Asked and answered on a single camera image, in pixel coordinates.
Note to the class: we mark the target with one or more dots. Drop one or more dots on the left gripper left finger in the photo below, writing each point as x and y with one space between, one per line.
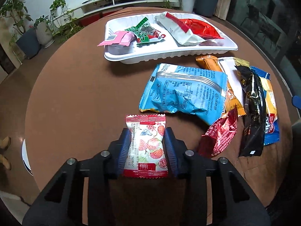
61 200

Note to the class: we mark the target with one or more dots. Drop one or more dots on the light blue snack bag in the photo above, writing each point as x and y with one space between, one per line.
174 88

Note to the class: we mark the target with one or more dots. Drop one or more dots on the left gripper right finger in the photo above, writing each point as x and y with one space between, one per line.
233 200

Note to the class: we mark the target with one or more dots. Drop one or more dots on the white red snack bag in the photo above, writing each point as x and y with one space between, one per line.
179 30

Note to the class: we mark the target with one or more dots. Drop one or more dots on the white snack bar wrapper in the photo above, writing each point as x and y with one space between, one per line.
229 67

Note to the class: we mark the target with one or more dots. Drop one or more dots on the blue yellow snack bag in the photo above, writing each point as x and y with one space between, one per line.
272 130

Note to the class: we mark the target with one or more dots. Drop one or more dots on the pink snack packet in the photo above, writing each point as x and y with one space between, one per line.
123 38

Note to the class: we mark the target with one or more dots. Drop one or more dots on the white round stool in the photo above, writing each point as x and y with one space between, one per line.
25 157

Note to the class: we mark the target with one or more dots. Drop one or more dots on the white tv console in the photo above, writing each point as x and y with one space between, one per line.
94 6

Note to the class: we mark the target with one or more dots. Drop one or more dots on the red chip bag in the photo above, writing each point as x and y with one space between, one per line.
202 29

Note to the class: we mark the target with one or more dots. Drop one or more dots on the red storage box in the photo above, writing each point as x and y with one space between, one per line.
90 19

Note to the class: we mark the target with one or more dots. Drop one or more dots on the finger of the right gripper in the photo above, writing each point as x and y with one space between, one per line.
296 101

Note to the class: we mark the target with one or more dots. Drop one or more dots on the orange snack bar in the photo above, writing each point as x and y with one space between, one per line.
230 102

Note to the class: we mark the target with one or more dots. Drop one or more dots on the dark red foil packet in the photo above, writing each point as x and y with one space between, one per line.
219 135

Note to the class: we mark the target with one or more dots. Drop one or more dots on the black snack bag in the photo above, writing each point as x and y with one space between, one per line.
252 141

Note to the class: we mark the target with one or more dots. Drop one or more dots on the white plastic tray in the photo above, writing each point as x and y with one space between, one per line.
168 47

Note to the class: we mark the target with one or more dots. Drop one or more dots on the potted plant white pot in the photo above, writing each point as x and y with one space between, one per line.
45 27

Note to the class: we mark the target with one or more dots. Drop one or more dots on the gold snack packet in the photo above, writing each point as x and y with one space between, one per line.
241 62

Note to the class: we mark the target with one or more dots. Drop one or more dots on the green seaweed snack packet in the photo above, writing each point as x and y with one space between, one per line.
145 33

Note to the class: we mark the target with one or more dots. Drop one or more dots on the strawberry candy packet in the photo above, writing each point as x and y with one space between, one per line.
146 158

